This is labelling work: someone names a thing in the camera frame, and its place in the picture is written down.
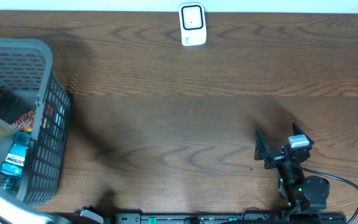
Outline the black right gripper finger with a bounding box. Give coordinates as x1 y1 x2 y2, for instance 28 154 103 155
292 122 314 146
254 130 267 161

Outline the orange red candy bar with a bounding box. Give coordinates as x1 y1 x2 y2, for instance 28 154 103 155
11 105 53 133

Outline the blue Listerine mouthwash bottle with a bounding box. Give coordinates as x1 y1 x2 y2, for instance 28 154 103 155
0 131 31 192

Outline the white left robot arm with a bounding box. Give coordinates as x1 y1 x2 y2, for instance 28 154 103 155
0 188 104 224

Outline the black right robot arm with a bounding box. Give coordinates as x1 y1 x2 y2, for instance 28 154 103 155
254 123 330 212

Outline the white barcode scanner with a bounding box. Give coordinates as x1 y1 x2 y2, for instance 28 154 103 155
179 3 207 47

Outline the grey plastic mesh basket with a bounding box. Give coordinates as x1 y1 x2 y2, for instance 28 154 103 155
0 38 71 207

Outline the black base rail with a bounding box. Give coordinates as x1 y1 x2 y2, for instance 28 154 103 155
111 210 347 224

